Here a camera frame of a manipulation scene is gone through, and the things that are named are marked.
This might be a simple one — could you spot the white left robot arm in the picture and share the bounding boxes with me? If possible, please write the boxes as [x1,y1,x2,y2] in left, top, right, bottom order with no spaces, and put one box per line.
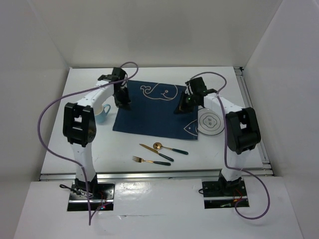
[63,67,131,199]

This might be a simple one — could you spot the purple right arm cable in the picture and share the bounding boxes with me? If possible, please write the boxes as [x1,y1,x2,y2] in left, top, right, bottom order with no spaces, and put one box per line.
[189,71,271,220]

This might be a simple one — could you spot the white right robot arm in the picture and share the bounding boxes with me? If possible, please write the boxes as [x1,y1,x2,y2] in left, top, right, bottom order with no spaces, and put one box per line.
[174,77,261,195]

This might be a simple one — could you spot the gold knife green handle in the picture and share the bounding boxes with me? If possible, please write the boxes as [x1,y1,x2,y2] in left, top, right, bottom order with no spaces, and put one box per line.
[140,143,174,162]

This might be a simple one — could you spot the aluminium right side rail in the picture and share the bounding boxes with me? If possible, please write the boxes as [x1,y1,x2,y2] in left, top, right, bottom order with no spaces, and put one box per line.
[234,67,274,176]

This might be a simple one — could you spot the white plate with dark rim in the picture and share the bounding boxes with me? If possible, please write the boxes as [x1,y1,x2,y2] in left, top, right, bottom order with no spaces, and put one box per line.
[197,108,224,136]

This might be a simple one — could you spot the aluminium front rail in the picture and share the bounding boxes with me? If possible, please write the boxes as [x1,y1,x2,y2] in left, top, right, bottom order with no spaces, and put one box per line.
[39,169,275,181]

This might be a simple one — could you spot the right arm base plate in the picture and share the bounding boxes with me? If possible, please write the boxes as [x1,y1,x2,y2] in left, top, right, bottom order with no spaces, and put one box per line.
[198,180,250,209]

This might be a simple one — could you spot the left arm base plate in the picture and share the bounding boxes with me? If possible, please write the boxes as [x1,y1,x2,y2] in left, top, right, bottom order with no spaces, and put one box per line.
[59,183,115,212]

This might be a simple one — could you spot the blue placemat with whale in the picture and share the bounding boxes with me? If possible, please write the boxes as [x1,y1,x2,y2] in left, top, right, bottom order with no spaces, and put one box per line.
[113,80,198,140]

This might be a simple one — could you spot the gold spoon green handle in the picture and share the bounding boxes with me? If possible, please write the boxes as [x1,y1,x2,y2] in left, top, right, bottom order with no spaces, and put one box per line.
[153,142,189,155]

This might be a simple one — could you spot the aluminium rail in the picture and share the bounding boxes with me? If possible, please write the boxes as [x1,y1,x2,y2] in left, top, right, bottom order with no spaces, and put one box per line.
[234,67,274,176]
[39,169,275,181]

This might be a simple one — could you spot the gold fork green handle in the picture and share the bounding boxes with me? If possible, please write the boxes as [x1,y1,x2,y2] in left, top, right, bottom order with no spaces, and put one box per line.
[132,156,171,166]

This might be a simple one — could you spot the light blue mug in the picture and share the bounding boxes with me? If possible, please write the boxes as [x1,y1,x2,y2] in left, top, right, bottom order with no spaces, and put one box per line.
[93,104,111,124]

